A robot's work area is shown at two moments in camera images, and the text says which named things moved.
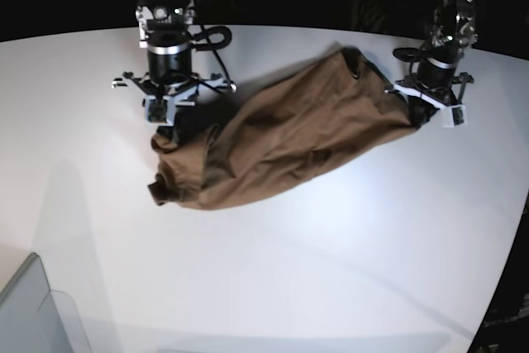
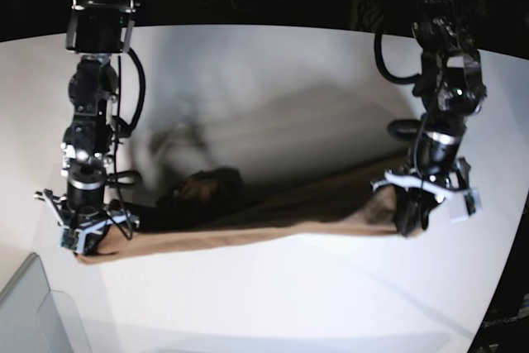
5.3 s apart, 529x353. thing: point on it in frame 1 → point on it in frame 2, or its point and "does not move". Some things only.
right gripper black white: (420, 111) → (417, 193)
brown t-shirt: (281, 128) → (212, 202)
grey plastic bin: (36, 319) does not move
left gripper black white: (184, 89) → (80, 228)
